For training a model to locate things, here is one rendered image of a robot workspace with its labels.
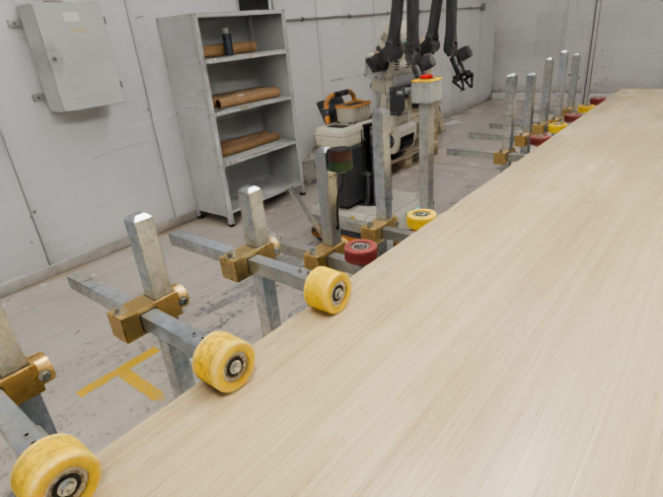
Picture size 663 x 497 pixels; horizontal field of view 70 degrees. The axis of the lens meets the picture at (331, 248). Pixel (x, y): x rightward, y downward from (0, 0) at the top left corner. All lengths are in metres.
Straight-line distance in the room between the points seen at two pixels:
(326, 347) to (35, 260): 3.06
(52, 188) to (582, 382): 3.36
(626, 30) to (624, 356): 7.96
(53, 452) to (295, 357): 0.36
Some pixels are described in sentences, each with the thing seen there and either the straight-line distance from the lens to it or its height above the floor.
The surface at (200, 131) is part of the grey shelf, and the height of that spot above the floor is 0.75.
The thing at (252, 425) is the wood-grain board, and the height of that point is 0.90.
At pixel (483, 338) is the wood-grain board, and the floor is 0.90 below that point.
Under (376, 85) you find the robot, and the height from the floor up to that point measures 1.05.
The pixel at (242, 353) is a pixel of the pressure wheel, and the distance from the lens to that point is 0.75.
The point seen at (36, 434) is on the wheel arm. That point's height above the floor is 0.96.
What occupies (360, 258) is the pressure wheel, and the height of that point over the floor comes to 0.89.
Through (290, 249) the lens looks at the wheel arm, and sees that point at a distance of 1.30.
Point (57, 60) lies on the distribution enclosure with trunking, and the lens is 3.42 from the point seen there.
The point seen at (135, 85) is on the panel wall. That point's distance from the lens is 3.90.
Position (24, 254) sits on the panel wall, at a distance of 3.68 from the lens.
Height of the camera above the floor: 1.39
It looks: 25 degrees down
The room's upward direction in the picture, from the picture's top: 5 degrees counter-clockwise
